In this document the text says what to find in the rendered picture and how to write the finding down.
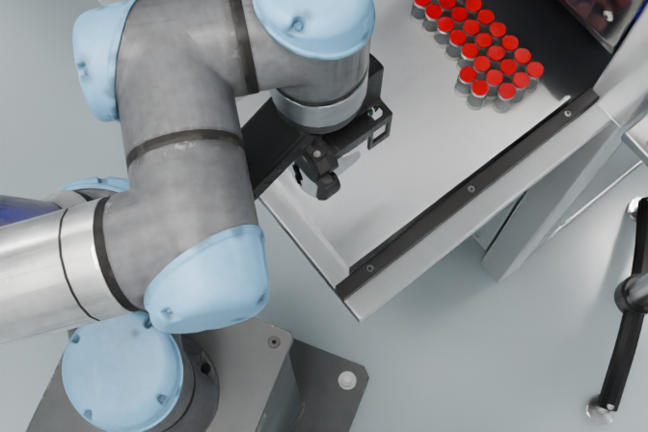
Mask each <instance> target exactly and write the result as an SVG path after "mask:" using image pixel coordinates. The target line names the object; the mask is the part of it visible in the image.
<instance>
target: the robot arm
mask: <svg viewBox="0 0 648 432"><path fill-rule="evenodd" d="M374 25H375V7H374V3H373V0H124V1H120V2H117V3H112V4H108V5H104V6H102V7H100V8H96V9H92V10H89V11H86V12H84V13H82V14H81V15H80V16H79V17H78V18H77V19H76V21H75V23H74V27H73V32H72V44H73V53H74V60H75V64H76V67H77V70H78V75H79V82H80V86H81V89H82V92H83V95H84V97H85V100H86V103H87V105H88V107H89V109H90V111H91V113H92V114H93V116H94V117H95V118H96V119H98V120H99V121H102V122H112V121H116V122H120V123H121V135H122V140H123V147H124V153H125V160H126V167H127V174H128V179H126V178H121V177H114V176H107V177H106V178H98V177H97V176H93V177H86V178H81V179H77V180H74V181H72V182H69V183H67V184H65V185H63V186H62V187H61V188H59V189H58V190H57V191H56V192H53V193H51V194H49V195H47V196H46V197H45V198H44V199H42V200H41V201H37V200H31V199H25V198H20V197H13V196H7V195H1V194H0V348H2V347H5V346H9V345H13V344H17V343H20V342H23V341H27V340H31V339H34V338H41V337H45V336H48V335H52V334H56V333H59V332H62V331H66V330H67V334H68V344H67V347H66V350H65V353H64V357H63V363H62V377H63V383H64V387H65V390H66V393H67V396H68V398H69V400H70V402H71V403H72V405H73V406H74V408H75V409H76V410H77V411H78V413H79V414H80V415H81V416H82V417H83V418H84V419H85V420H87V421H88V422H89V423H91V424H92V425H94V426H96V427H98V428H100V429H101V430H102V431H103V432H205V431H206V429H207V428H208V426H209V425H210V423H211V422H212V420H213V418H214V416H215V413H216V410H217V407H218V402H219V393H220V388H219V379H218V375H217V371H216V368H215V366H214V364H213V362H212V361H211V359H210V357H209V356H208V355H207V353H206V352H205V351H204V350H203V348H202V347H201V346H200V345H199V344H198V343H196V342H195V341H194V340H193V339H191V338H190V337H188V336H186V335H185V334H189V333H197V332H201V331H204V330H215V329H220V328H224V327H228V326H230V325H233V324H236V323H239V322H242V321H245V320H247V319H249V318H251V317H253V316H255V315H256V314H258V313H259V312H260V311H261V310H262V309H263V308H264V306H265V305H266V303H267V301H268V298H269V283H268V269H267V262H266V255H265V249H264V242H265V237H264V233H263V230H262V228H261V227H260V226H259V223H258V218H257V210H256V205H255V200H256V199H257V198H258V197H259V196H260V195H261V194H262V193H263V192H264V191H265V190H266V189H267V188H268V187H269V186H270V185H271V184H272V183H273V182H274V181H275V180H276V179H277V178H278V177H279V176H280V175H281V174H282V173H283V172H284V171H285V170H286V169H287V168H288V169H289V171H290V172H291V174H292V176H293V178H294V180H295V181H296V183H298V184H301V185H300V187H301V189H302V190H303V191H304V192H306V193H307V194H309V195H310V196H312V197H314V198H317V199H318V200H319V201H326V200H328V199H329V198H331V197H332V196H333V195H334V194H335V193H336V192H338V191H339V189H340V182H339V179H338V176H339V175H340V174H342V173H343V172H344V171H345V170H347V169H348V168H349V167H350V166H352V165H353V164H354V163H355V162H356V161H357V160H358V159H359V158H360V156H361V153H360V152H359V151H357V152H354V153H352V154H350V155H348V156H346V157H343V155H344V154H345V153H348V152H350V151H351V150H352V149H354V148H356V147H357V146H358V145H360V144H361V143H363V142H364V141H365V140H367V149H368V150H371V149H373V148H374V147H375V146H377V145H378V144H379V143H381V142H382V141H384V140H385V139H386V138H388V137H389V136H390V131H391V125H392V111H391V110H390V109H389V107H388V106H387V105H386V104H385V103H384V102H383V100H382V99H381V97H380V96H381V89H382V81H383V73H384V67H383V65H382V64H381V63H380V62H379V61H378V60H377V59H376V58H375V57H374V56H373V55H372V54H371V53H370V52H369V51H370V41H371V35H372V32H373V30H374ZM267 90H270V94H271V97H270V98H269V99H268V100H267V101H266V102H265V103H264V104H263V105H262V106H261V107H260V108H259V109H258V110H257V111H256V113H255V114H254V115H253V116H252V117H251V118H250V119H249V120H248V121H247V122H246V123H245V124H244V125H243V126H242V127H240V122H239V118H238V112H237V107H236V102H235V98H236V97H240V96H244V95H253V94H258V93H259V92H262V91H267ZM372 107H373V108H374V110H375V112H376V111H377V110H378V108H380V109H381V110H382V111H383V112H382V116H381V117H379V118H378V119H377V120H375V119H374V118H372V117H371V116H373V110H372V109H371V108H372ZM375 108H376V109H375ZM384 125H386V127H385V131H384V132H383V133H381V134H380V135H379V136H377V137H376V138H374V139H373V133H374V132H375V131H377V130H378V129H379V128H381V127H382V126H384ZM367 138H368V139H367Z"/></svg>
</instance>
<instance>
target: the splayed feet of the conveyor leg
mask: <svg viewBox="0 0 648 432"><path fill-rule="evenodd" d="M627 213H628V215H629V217H630V218H631V219H632V220H633V221H634V222H636V231H635V243H634V259H633V265H632V272H631V276H630V277H628V278H627V279H625V280H624V281H623V282H621V283H620V284H619V285H618V286H617V287H616V289H615V292H614V301H615V304H616V306H617V308H618V309H619V310H620V311H621V312H623V315H622V319H621V323H620V327H619V331H618V335H617V339H616V341H615V345H614V348H613V352H612V355H611V358H610V362H609V365H608V368H607V374H606V377H605V380H604V384H603V386H602V389H601V392H600V394H596V395H593V396H592V397H590V398H589V399H588V401H587V403H586V407H585V410H586V413H587V416H588V417H589V419H590V420H592V421H593V422H594V423H596V424H600V425H602V424H608V423H610V422H611V421H613V419H614V417H615V415H616V412H617V411H618V408H619V405H620V401H621V398H622V395H623V392H624V389H625V386H626V383H627V380H628V376H629V373H630V370H631V367H632V363H633V360H634V357H635V351H636V348H637V345H638V341H639V337H640V333H641V329H642V325H643V320H644V316H645V315H646V314H648V305H646V306H641V305H638V304H636V303H635V302H634V301H633V300H632V299H631V297H630V294H629V290H630V286H631V285H632V284H633V283H634V282H635V281H637V280H638V279H640V278H641V277H642V276H644V275H645V274H647V273H648V197H646V198H645V197H635V198H633V199H631V200H630V201H629V203H628V205H627Z"/></svg>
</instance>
